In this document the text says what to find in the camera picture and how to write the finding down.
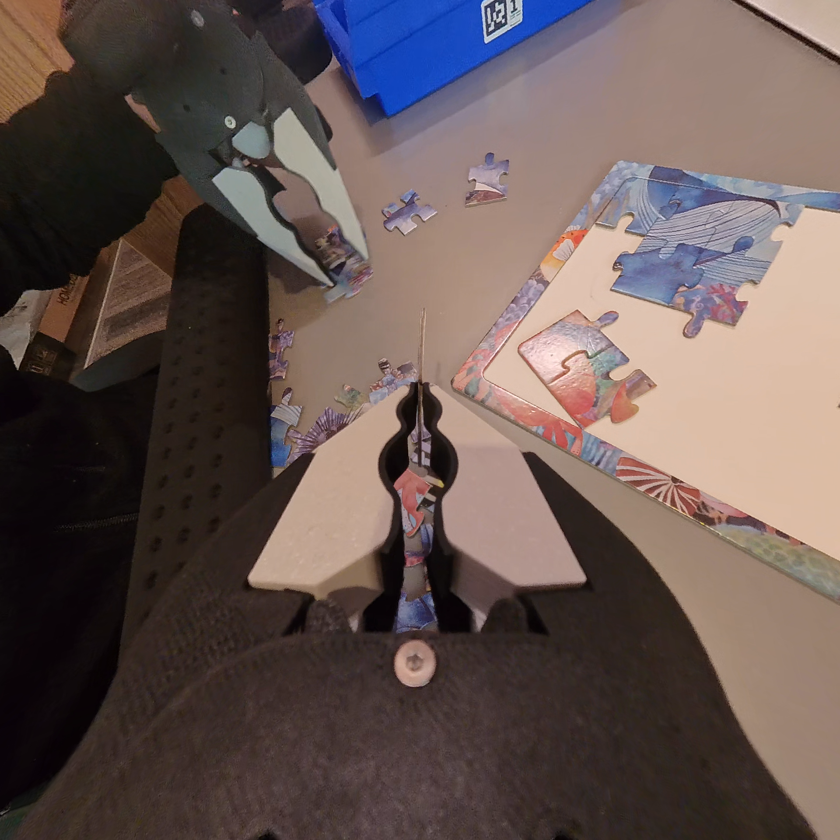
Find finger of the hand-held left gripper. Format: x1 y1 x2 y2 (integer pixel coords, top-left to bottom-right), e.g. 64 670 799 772
268 107 370 273
210 164 337 290

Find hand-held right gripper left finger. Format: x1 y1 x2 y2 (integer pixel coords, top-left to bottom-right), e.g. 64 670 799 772
248 384 421 634

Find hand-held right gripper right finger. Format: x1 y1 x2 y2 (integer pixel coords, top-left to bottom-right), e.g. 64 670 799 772
424 384 588 634

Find red octopus puzzle piece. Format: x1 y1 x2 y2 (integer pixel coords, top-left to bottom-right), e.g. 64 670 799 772
395 467 446 532

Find jigsaw puzzle pieces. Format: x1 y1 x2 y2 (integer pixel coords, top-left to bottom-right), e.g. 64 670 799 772
268 153 511 634

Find blue and green puzzle piece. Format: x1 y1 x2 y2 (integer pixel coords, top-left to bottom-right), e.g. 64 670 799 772
315 226 375 303

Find orange claw puzzle piece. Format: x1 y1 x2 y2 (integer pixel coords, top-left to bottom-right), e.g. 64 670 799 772
548 351 657 431

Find orange coral puzzle piece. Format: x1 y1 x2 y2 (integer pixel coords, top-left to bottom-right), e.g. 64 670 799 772
518 310 621 395

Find dark blue puzzle piece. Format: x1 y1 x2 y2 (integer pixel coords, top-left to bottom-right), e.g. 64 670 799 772
610 243 716 311

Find striped blue coral puzzle piece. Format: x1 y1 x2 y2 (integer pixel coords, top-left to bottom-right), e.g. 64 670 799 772
672 276 750 339

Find joined blue whale puzzle section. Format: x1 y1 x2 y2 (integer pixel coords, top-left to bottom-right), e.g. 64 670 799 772
594 177 805 290

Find person's left forearm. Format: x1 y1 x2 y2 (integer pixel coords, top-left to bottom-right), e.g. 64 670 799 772
0 66 179 299

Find blue plastic bin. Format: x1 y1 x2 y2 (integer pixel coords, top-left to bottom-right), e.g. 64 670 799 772
314 0 595 119

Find wooden cabinet panel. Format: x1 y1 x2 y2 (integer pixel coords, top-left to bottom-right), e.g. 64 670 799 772
0 0 74 126

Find black perforated padded panel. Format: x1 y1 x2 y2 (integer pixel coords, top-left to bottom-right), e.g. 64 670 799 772
121 203 271 647

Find person's black fleece jacket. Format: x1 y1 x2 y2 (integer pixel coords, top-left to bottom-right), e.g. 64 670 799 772
0 348 161 795

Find puzzle frame board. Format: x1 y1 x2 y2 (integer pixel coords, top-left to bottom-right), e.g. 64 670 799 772
451 161 840 605

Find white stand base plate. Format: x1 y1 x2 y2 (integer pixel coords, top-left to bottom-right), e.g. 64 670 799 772
731 0 840 67

